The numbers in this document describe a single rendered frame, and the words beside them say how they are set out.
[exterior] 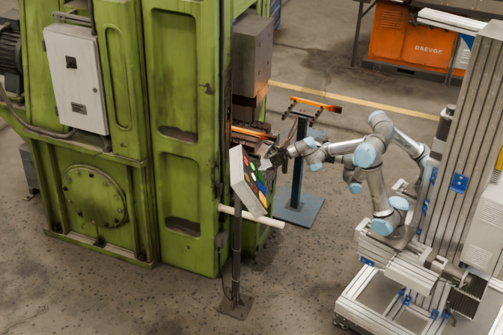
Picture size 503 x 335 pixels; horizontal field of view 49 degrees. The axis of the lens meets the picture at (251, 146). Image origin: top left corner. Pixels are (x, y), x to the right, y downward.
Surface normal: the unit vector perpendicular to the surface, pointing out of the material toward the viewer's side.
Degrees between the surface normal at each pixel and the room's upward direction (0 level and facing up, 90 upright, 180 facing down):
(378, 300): 0
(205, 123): 89
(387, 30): 90
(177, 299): 0
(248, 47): 90
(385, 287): 0
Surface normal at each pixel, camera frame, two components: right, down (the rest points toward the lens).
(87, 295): 0.04, -0.83
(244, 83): -0.37, 0.51
